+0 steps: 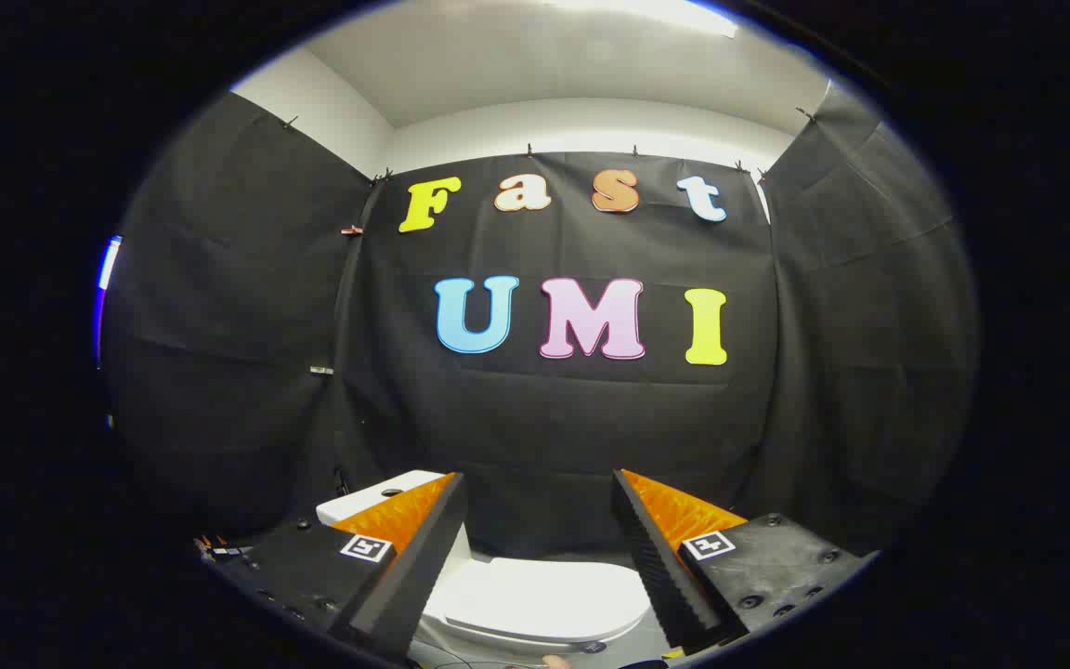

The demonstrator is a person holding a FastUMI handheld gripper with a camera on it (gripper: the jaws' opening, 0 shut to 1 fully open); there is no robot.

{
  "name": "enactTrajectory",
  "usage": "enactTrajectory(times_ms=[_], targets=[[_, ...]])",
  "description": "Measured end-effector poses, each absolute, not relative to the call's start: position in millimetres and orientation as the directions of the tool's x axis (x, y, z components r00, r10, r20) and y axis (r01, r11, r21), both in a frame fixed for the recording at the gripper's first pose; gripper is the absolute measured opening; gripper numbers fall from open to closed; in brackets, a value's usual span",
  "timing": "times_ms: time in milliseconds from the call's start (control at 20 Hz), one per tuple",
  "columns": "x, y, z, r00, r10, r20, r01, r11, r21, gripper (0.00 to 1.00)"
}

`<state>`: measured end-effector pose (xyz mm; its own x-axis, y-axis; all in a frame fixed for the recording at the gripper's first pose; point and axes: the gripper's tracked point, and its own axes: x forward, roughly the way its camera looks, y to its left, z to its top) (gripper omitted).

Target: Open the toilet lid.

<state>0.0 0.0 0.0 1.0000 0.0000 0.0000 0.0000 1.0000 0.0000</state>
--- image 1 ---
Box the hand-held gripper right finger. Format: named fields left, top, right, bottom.
left=612, top=468, right=877, bottom=657

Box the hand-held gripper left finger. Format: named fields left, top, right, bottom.
left=196, top=472, right=469, bottom=665

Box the white toilet lid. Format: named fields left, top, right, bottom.
left=424, top=556, right=653, bottom=645

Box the white toilet bowl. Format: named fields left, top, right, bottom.
left=410, top=609, right=649, bottom=659

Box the black backdrop cloth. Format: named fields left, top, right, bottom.
left=101, top=82, right=979, bottom=560

